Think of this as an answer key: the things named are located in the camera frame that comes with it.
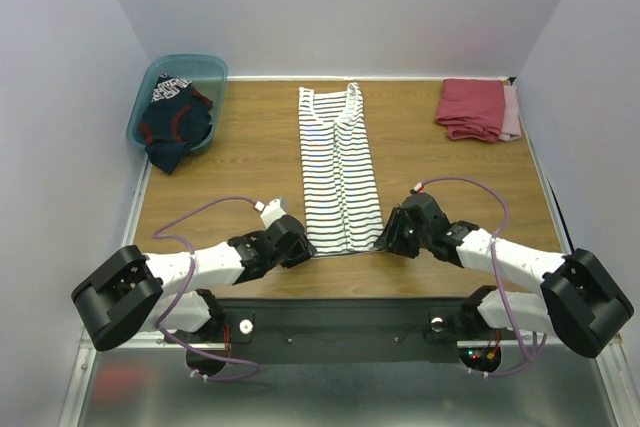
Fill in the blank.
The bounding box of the striped white tank top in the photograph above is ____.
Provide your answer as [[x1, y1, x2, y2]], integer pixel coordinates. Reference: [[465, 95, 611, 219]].
[[298, 83, 384, 257]]

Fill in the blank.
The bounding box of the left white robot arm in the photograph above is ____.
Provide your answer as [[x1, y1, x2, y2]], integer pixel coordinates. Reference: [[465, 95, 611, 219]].
[[71, 214, 316, 351]]

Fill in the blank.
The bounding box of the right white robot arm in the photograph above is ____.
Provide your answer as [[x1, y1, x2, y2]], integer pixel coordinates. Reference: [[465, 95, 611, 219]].
[[376, 192, 634, 358]]

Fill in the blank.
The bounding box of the folded red tank top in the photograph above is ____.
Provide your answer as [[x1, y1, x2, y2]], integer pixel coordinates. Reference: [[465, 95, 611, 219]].
[[435, 78, 506, 143]]

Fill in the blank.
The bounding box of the folded pink tank top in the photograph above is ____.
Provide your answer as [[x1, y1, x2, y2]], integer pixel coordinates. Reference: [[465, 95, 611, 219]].
[[499, 85, 522, 142]]

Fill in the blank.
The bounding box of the navy blue tank top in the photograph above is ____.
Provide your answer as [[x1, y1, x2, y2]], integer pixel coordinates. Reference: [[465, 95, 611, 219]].
[[137, 74, 213, 174]]

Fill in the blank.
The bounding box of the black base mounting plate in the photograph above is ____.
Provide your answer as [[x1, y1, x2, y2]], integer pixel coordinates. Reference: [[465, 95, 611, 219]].
[[184, 298, 526, 366]]

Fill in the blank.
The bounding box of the teal plastic bin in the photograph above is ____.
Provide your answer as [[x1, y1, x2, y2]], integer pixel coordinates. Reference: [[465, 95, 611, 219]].
[[126, 54, 228, 156]]

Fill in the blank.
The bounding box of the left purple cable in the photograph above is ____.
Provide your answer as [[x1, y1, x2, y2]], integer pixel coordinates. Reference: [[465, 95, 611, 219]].
[[152, 195, 264, 383]]

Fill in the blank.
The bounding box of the aluminium frame rail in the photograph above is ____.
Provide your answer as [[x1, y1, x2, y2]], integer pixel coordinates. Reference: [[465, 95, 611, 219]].
[[79, 161, 151, 348]]

